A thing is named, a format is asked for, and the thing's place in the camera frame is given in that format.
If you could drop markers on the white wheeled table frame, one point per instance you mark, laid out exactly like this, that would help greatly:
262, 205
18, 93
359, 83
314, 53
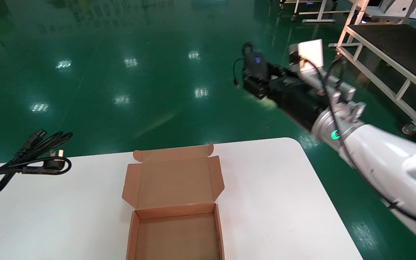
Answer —
318, 14

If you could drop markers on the brown open cardboard box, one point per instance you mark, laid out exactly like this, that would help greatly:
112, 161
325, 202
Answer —
175, 180

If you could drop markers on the white machine base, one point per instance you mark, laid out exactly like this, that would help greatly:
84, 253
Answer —
392, 9

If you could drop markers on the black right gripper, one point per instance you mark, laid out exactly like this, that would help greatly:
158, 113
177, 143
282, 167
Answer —
294, 97

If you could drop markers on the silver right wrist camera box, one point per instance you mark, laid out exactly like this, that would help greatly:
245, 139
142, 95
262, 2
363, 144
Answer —
311, 52

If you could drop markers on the black top white frame workbench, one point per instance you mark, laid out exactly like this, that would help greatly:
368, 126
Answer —
403, 47

